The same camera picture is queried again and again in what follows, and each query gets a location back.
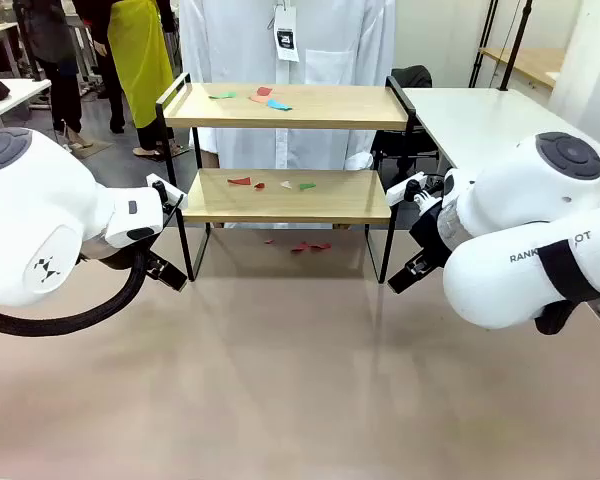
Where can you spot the blue paper scrap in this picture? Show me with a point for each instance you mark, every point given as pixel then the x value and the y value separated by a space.
pixel 279 104

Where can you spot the person's right hand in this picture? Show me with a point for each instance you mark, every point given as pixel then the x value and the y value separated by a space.
pixel 211 159

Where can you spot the white side table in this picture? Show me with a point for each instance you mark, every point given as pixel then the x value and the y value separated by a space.
pixel 480 120

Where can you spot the person in white lab coat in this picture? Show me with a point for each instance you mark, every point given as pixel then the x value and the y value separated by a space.
pixel 330 35

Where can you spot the white workbench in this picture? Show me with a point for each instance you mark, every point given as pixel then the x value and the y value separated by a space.
pixel 15 100

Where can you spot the person in yellow apron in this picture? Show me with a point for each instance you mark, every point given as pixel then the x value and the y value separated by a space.
pixel 140 60

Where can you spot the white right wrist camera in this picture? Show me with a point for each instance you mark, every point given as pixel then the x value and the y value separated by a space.
pixel 402 191

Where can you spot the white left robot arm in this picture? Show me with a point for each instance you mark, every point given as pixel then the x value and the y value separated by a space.
pixel 30 200

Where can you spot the white paper scrap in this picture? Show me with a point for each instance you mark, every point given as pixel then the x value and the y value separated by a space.
pixel 287 185

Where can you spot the black tripod stand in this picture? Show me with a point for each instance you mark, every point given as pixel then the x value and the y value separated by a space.
pixel 484 45

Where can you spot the two-tier wood metal shelf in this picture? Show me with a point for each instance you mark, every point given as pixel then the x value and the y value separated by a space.
pixel 280 200

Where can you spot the person in dark trousers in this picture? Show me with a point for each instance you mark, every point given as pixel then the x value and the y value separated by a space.
pixel 116 90

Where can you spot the white hanging name badge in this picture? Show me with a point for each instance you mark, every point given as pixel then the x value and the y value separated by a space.
pixel 286 35

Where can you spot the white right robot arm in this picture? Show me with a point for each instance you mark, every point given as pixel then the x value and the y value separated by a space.
pixel 520 210

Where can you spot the salmon paper scrap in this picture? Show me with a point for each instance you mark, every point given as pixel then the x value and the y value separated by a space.
pixel 258 98

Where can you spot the black pole stand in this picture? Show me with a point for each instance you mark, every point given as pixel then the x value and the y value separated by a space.
pixel 512 50

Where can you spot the black office chair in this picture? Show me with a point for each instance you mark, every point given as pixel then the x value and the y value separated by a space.
pixel 415 77

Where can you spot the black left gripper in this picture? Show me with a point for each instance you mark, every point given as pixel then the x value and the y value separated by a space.
pixel 125 252

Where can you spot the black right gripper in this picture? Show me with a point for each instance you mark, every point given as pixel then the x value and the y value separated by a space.
pixel 430 230

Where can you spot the person in black clothes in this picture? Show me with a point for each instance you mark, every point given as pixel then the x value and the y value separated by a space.
pixel 62 40

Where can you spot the wooden background desk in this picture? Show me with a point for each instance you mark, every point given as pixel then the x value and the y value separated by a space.
pixel 530 62

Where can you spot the green paper scrap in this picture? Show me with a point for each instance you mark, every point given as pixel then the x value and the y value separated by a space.
pixel 307 186
pixel 222 95

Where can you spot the large red paper scrap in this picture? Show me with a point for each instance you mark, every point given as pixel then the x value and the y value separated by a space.
pixel 240 181

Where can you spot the brown floor mat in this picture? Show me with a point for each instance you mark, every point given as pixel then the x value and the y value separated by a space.
pixel 94 149

